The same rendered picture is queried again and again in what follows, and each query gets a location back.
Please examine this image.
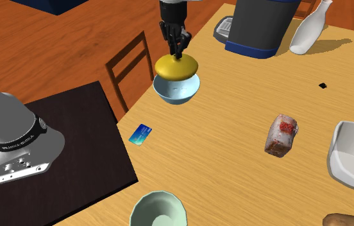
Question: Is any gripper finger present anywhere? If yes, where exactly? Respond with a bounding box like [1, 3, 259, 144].
[159, 21, 180, 58]
[175, 27, 193, 60]

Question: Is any yellow domed squash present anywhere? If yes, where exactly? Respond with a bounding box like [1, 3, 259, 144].
[154, 53, 199, 82]

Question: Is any grey flat scale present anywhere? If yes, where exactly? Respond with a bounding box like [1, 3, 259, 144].
[213, 15, 235, 45]

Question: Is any brown wooden chair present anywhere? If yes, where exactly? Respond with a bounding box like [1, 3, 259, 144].
[294, 0, 317, 20]
[105, 30, 155, 114]

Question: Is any light blue bowl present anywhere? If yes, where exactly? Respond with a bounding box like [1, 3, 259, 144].
[152, 73, 201, 106]

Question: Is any dark grey appliance blue base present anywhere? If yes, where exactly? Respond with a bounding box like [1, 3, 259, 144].
[224, 0, 303, 60]

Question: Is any blue card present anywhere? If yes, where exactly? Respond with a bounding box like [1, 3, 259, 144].
[128, 123, 153, 147]

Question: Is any light wooden table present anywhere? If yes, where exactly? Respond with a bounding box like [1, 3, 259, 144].
[53, 3, 354, 226]

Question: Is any dark blue furniture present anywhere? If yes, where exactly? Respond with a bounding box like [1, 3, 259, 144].
[9, 0, 89, 16]

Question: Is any white bottle vase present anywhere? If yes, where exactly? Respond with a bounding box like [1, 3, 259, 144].
[289, 0, 333, 56]

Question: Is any wrapped meat package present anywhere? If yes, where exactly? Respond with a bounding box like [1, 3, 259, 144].
[264, 114, 299, 159]

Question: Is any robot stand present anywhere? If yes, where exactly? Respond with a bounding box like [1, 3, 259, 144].
[0, 80, 140, 226]

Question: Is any pale green bowl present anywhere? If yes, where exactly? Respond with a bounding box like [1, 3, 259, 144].
[129, 190, 189, 226]

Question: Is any brown potato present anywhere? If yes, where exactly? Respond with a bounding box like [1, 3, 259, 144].
[321, 213, 354, 226]

